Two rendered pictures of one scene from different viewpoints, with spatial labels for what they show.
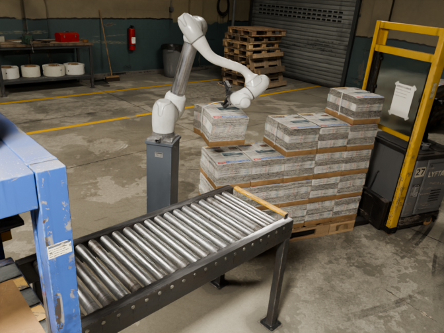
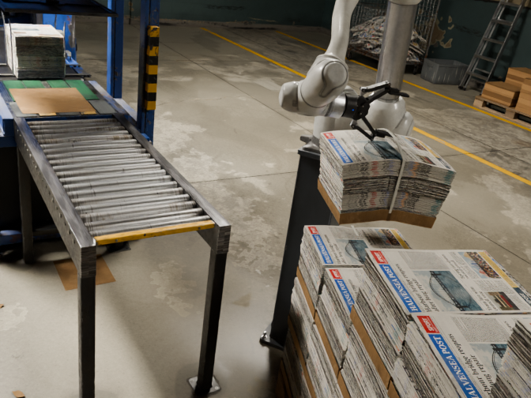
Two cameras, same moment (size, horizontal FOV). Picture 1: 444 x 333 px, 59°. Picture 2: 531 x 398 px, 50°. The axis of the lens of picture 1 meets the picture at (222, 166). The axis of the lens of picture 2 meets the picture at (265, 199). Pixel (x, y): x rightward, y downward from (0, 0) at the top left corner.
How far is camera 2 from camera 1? 339 cm
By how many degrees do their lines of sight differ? 89
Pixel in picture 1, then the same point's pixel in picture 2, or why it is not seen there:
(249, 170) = (318, 282)
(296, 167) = (359, 377)
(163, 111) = not seen: hidden behind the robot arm
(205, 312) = (147, 354)
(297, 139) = (372, 296)
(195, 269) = (37, 162)
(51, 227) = not seen: outside the picture
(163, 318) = (156, 316)
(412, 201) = not seen: outside the picture
